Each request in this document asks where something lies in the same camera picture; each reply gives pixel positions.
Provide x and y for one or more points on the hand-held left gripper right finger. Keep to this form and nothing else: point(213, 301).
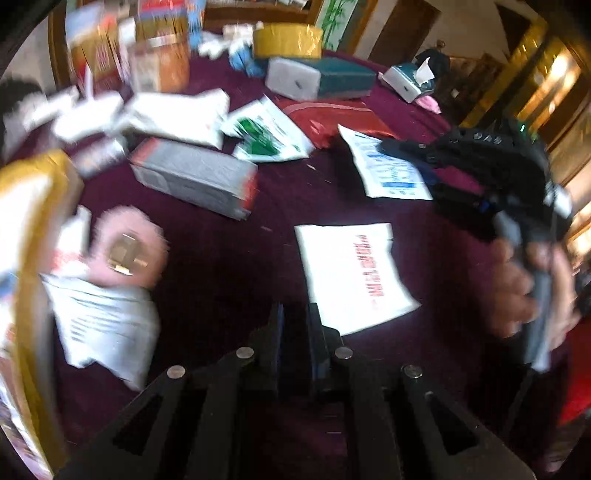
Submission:
point(316, 355)

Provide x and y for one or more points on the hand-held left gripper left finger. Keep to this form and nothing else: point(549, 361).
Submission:
point(278, 350)

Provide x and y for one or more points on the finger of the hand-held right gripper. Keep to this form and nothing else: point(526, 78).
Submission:
point(438, 182)
point(406, 147)

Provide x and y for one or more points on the white sachet with blue print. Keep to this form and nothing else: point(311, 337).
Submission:
point(392, 166)

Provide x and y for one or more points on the white pouch with red print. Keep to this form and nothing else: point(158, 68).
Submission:
point(355, 272)

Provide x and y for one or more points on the red soft pack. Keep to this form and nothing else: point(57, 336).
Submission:
point(332, 120)

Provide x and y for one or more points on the white soft packet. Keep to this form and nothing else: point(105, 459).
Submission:
point(175, 117)

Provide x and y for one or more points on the person's right hand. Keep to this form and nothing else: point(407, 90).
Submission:
point(512, 286)

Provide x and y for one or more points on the pink small packet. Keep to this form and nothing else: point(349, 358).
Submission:
point(429, 104)

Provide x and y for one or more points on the open tissue box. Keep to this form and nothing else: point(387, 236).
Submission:
point(406, 81)

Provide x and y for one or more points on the teal facial tissue pack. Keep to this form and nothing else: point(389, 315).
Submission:
point(341, 76)

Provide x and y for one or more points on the white bag with green print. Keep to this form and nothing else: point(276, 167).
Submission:
point(268, 129)

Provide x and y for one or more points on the yellow wrapped roll pack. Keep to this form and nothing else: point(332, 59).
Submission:
point(288, 41)

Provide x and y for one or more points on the white sachets with black print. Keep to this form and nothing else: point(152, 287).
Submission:
point(106, 323)

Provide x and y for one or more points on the blue wrapped item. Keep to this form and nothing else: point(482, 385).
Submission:
point(244, 62)

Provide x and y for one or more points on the grey box with red ends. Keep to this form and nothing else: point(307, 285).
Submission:
point(194, 177)

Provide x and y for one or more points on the small white red-print pouch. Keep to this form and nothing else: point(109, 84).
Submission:
point(69, 249)

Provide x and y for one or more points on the yellow-wrapped white tissue pack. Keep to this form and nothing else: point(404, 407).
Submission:
point(32, 277)

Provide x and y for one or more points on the silver foil packet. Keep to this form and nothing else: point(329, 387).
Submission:
point(99, 157)

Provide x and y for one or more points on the white toothpaste tube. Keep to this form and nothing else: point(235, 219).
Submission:
point(87, 115)

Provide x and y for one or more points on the gold and red boxes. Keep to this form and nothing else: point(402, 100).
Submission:
point(97, 50)

